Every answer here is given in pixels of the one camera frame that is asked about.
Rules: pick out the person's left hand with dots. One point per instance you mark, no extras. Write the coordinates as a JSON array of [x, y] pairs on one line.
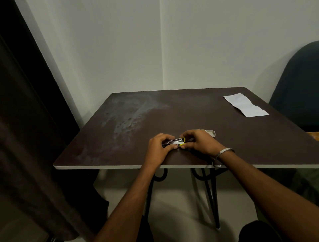
[[155, 150]]

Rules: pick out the person's right hand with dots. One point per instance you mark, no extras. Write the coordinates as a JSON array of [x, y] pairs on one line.
[[203, 143]]

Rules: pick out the person's right thumb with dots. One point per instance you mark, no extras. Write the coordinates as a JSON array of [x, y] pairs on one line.
[[186, 145]]

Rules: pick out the person's left thumb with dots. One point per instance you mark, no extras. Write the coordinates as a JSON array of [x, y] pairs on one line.
[[171, 147]]

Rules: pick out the person's right forearm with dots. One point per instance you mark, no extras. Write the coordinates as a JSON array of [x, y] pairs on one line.
[[269, 194]]

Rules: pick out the person's left forearm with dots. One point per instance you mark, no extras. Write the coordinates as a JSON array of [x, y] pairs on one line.
[[132, 199]]

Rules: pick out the silver foil piece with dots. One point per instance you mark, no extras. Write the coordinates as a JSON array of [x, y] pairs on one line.
[[211, 133]]

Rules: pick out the black metal table leg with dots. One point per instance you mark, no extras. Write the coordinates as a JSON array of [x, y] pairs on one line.
[[211, 197], [149, 194]]

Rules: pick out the white folded paper sheet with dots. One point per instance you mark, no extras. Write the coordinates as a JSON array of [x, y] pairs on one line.
[[245, 104]]

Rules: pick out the olive green fabric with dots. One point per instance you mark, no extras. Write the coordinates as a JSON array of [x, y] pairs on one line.
[[299, 182]]

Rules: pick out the dark blue chair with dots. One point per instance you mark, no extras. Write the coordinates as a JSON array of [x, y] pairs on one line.
[[299, 94]]

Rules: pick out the light wooden furniture edge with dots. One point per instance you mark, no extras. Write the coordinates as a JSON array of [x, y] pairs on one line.
[[314, 136]]

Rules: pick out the dark brown curtain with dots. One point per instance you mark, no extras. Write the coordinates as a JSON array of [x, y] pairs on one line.
[[30, 139]]

